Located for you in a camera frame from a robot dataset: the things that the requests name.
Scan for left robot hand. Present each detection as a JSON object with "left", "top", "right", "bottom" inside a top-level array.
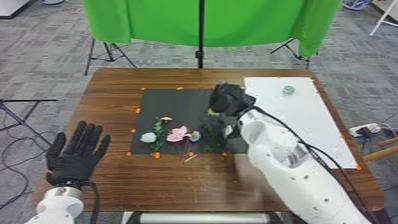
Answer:
[{"left": 44, "top": 120, "right": 113, "bottom": 188}]

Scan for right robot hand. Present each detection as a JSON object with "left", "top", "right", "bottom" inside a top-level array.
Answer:
[{"left": 208, "top": 82, "right": 257, "bottom": 116}]

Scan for pink flower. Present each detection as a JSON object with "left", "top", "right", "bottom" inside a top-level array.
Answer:
[{"left": 165, "top": 125, "right": 192, "bottom": 144}]

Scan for dark mat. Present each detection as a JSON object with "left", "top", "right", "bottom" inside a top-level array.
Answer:
[{"left": 128, "top": 88, "right": 233, "bottom": 156}]

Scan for dark green sprig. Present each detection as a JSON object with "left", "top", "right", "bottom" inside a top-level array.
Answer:
[{"left": 201, "top": 114, "right": 231, "bottom": 153}]

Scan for pale blue flower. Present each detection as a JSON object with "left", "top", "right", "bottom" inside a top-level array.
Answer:
[{"left": 186, "top": 130, "right": 202, "bottom": 142}]

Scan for white sheet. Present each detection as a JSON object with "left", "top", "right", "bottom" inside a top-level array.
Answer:
[{"left": 243, "top": 76, "right": 360, "bottom": 170}]

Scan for white flower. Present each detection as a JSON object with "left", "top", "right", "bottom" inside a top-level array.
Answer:
[{"left": 138, "top": 131, "right": 158, "bottom": 144}]

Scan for black metal stand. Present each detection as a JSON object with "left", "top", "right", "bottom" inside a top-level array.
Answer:
[{"left": 0, "top": 97, "right": 60, "bottom": 146}]

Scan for black tripod legs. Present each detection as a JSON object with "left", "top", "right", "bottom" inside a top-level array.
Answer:
[
  {"left": 81, "top": 37, "right": 138, "bottom": 76},
  {"left": 268, "top": 37, "right": 314, "bottom": 70}
]

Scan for white power strip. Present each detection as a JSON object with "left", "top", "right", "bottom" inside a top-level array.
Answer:
[{"left": 346, "top": 122, "right": 382, "bottom": 138}]

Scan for pale grey bar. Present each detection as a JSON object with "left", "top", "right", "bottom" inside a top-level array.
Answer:
[{"left": 121, "top": 211, "right": 293, "bottom": 224}]

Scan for white stand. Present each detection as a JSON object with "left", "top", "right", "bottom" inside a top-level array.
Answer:
[{"left": 368, "top": 0, "right": 398, "bottom": 37}]

